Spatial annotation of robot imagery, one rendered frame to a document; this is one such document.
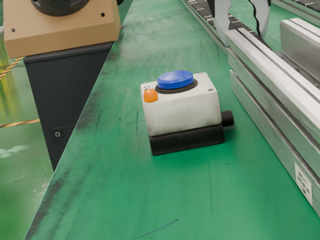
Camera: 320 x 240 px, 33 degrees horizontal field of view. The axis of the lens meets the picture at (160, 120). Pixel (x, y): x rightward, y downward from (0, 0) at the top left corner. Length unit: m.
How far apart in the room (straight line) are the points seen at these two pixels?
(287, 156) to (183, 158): 0.12
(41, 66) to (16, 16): 0.13
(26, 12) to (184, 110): 0.75
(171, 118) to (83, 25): 0.66
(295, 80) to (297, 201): 0.10
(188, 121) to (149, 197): 0.11
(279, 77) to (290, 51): 0.20
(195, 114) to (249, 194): 0.12
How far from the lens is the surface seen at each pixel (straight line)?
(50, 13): 1.22
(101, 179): 0.55
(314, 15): 1.06
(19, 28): 1.23
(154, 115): 0.56
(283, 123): 0.48
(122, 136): 0.64
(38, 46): 1.21
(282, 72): 0.51
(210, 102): 0.56
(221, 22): 0.85
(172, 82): 0.57
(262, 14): 0.86
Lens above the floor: 1.02
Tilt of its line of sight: 21 degrees down
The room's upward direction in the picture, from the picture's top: 10 degrees counter-clockwise
